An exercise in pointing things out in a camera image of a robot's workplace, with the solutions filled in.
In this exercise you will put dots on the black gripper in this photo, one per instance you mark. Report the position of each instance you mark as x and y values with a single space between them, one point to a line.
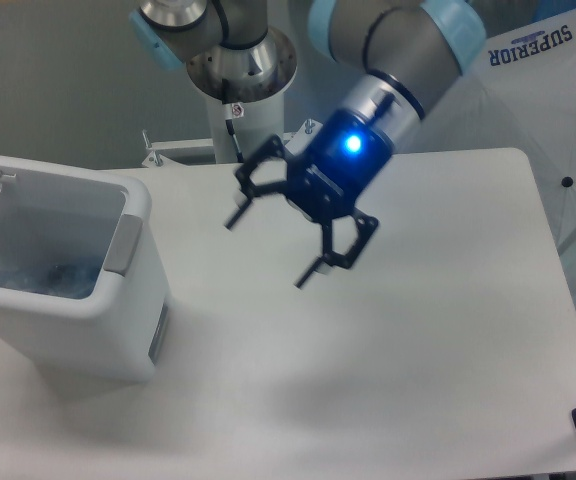
340 170

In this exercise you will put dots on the crushed clear plastic bottle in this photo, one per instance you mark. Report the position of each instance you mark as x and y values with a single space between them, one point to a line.
74 279

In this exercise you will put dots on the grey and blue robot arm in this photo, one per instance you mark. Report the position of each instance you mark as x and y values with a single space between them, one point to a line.
410 53

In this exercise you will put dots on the white trash can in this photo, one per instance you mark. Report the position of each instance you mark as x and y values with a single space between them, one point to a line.
57 213

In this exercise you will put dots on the white Superior umbrella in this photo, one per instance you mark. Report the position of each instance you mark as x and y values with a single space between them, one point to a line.
520 93

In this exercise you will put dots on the white table clamp bracket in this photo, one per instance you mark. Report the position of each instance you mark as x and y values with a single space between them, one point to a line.
201 151

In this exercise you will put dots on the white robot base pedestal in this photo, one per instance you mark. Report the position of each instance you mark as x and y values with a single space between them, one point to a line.
244 92

